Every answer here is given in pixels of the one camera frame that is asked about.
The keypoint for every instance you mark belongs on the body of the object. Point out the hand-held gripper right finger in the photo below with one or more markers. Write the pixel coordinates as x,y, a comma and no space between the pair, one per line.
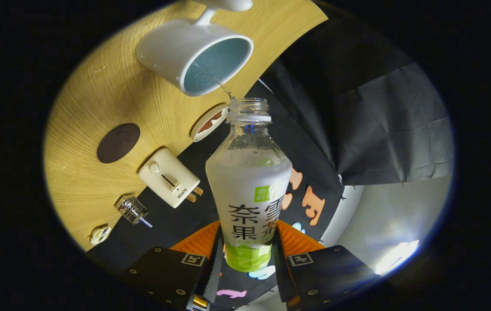
327,270

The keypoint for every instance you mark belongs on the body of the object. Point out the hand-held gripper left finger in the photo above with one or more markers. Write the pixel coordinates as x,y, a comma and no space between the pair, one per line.
167,270

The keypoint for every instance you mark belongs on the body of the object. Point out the clear juice bottle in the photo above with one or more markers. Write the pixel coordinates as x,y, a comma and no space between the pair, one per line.
245,190

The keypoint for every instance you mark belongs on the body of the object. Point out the dark round coaster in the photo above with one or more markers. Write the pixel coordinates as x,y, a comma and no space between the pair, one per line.
118,143

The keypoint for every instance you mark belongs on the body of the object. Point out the large ceiling light panel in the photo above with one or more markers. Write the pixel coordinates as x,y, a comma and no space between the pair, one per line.
396,257

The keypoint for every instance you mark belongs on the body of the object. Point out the toast slice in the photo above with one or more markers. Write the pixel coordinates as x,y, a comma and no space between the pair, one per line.
198,191
191,198

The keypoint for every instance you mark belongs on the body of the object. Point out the white divided sauce dish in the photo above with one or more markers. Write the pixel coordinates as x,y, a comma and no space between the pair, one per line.
99,235

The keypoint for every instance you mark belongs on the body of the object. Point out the white toaster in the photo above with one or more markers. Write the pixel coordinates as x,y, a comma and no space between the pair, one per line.
163,177

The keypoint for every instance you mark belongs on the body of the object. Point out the white round plate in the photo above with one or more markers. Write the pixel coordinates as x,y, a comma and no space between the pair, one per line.
197,134

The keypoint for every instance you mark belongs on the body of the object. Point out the red meat piece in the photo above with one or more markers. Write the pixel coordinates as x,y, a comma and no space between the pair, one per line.
216,116
204,127

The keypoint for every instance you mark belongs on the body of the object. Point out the black backdrop cloth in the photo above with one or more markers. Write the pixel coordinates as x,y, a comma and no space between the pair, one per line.
379,121

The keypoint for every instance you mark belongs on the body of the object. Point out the wooden table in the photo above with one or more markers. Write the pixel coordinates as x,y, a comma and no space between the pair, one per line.
98,95

